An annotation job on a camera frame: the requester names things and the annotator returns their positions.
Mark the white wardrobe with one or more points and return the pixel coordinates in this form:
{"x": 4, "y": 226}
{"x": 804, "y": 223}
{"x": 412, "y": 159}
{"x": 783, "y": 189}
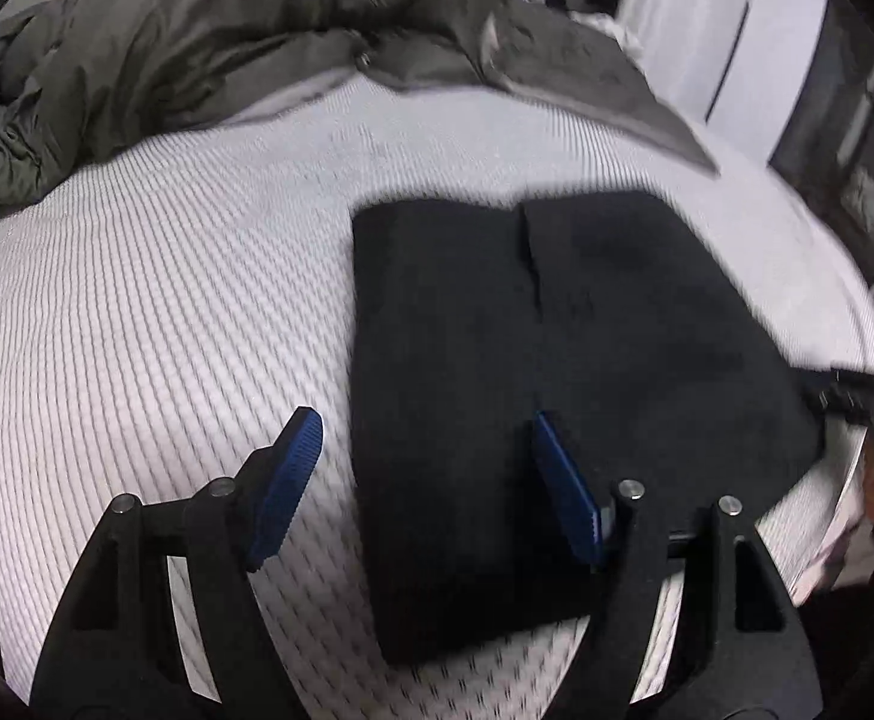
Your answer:
{"x": 677, "y": 30}

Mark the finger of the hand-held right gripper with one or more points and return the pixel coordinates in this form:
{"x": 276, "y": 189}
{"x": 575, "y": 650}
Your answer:
{"x": 845, "y": 397}

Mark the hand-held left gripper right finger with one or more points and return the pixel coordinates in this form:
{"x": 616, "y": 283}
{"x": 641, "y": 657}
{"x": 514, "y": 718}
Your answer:
{"x": 568, "y": 487}

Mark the black pants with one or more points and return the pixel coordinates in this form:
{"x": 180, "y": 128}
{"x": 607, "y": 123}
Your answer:
{"x": 444, "y": 315}

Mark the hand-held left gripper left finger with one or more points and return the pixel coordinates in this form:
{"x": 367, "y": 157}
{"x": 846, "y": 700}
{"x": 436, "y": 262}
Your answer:
{"x": 287, "y": 487}

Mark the grey puffer jacket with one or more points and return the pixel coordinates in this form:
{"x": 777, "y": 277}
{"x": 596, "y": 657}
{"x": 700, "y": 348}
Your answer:
{"x": 182, "y": 37}

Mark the dark shelf unit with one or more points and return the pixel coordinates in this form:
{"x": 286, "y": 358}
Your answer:
{"x": 856, "y": 127}

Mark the white grey garment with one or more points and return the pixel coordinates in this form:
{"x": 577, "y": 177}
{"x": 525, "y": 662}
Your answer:
{"x": 617, "y": 30}

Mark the white textured mattress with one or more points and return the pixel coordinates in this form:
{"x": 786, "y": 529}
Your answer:
{"x": 144, "y": 277}

